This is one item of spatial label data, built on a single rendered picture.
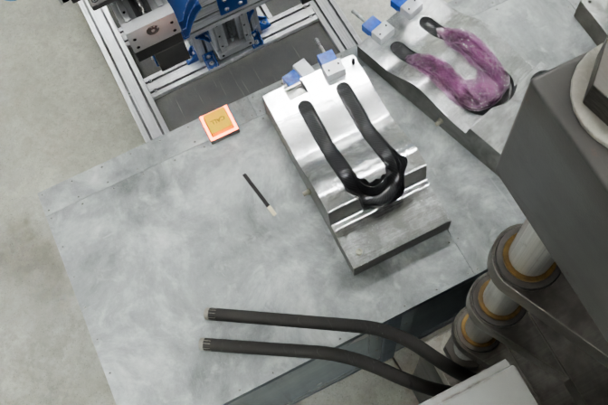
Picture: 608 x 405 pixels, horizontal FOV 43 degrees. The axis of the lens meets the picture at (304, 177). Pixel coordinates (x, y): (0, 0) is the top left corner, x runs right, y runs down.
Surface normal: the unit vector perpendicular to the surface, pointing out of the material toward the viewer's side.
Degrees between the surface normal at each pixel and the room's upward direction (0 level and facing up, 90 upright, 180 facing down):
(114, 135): 0
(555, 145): 90
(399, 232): 0
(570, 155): 90
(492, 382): 0
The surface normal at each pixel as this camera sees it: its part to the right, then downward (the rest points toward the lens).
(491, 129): -0.07, -0.38
